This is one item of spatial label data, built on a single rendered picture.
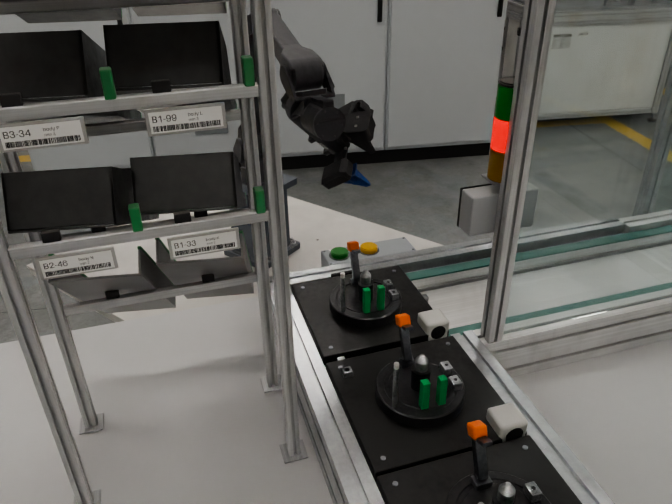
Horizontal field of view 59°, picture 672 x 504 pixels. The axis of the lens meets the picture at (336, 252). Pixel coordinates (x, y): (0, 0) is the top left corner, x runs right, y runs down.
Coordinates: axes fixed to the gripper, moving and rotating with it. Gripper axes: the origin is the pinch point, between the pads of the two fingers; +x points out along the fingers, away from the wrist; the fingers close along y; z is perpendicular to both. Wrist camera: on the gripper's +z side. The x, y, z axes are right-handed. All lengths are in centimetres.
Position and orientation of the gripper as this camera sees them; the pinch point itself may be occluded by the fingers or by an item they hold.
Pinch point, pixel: (360, 158)
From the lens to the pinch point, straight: 117.4
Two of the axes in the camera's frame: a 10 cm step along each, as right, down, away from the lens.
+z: 7.3, -2.6, -6.3
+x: 6.7, 4.7, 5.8
